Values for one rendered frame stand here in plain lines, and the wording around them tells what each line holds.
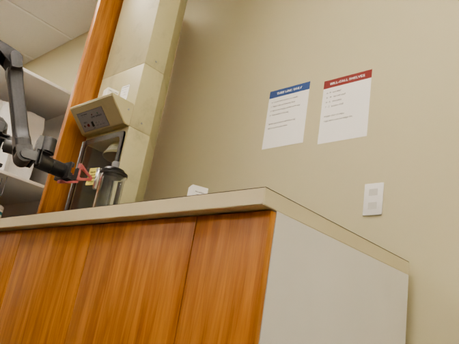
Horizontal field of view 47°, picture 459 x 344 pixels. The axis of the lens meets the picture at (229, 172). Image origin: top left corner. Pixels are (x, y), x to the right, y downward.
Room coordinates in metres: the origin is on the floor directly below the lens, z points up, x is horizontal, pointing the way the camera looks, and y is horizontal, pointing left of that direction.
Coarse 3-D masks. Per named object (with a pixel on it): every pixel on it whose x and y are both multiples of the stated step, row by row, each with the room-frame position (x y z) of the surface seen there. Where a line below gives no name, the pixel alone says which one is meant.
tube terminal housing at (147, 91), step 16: (144, 64) 2.04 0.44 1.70; (112, 80) 2.20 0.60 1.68; (128, 80) 2.10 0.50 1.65; (144, 80) 2.05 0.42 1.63; (160, 80) 2.11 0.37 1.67; (128, 96) 2.08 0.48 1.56; (144, 96) 2.06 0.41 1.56; (160, 96) 2.15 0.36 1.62; (144, 112) 2.08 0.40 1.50; (160, 112) 2.24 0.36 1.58; (128, 128) 2.04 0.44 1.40; (144, 128) 2.09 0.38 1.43; (128, 144) 2.05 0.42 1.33; (144, 144) 2.10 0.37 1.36; (128, 160) 2.06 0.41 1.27; (144, 160) 2.12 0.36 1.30; (128, 176) 2.07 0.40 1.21; (144, 176) 2.20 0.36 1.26; (128, 192) 2.09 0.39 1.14; (144, 192) 2.30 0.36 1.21
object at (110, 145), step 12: (120, 132) 2.05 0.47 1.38; (96, 144) 2.17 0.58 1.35; (108, 144) 2.10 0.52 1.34; (120, 144) 2.04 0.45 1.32; (84, 156) 2.22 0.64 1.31; (96, 156) 2.15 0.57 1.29; (108, 156) 2.09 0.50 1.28; (72, 192) 2.24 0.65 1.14; (84, 192) 2.17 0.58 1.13; (72, 204) 2.22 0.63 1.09; (84, 204) 2.15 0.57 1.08
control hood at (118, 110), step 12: (108, 96) 1.98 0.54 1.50; (72, 108) 2.17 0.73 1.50; (84, 108) 2.12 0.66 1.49; (108, 108) 2.02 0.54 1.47; (120, 108) 1.99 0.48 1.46; (132, 108) 2.03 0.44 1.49; (108, 120) 2.07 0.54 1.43; (120, 120) 2.02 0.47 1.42; (84, 132) 2.22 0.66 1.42; (96, 132) 2.18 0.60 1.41
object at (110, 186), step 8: (104, 168) 1.88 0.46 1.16; (104, 176) 1.89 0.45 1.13; (112, 176) 1.88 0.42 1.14; (120, 176) 1.90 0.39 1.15; (104, 184) 1.88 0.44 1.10; (112, 184) 1.88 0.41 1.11; (120, 184) 1.90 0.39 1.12; (96, 192) 1.90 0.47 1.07; (104, 192) 1.88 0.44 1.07; (112, 192) 1.89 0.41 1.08; (120, 192) 1.91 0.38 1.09; (96, 200) 1.89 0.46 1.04; (104, 200) 1.88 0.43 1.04; (112, 200) 1.89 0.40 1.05
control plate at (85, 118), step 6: (96, 108) 2.07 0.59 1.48; (78, 114) 2.17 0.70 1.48; (84, 114) 2.14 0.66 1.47; (90, 114) 2.12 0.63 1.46; (96, 114) 2.09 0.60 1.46; (102, 114) 2.07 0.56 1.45; (84, 120) 2.17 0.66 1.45; (90, 120) 2.14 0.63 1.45; (96, 120) 2.12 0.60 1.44; (90, 126) 2.17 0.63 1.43; (96, 126) 2.14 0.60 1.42; (102, 126) 2.12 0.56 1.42
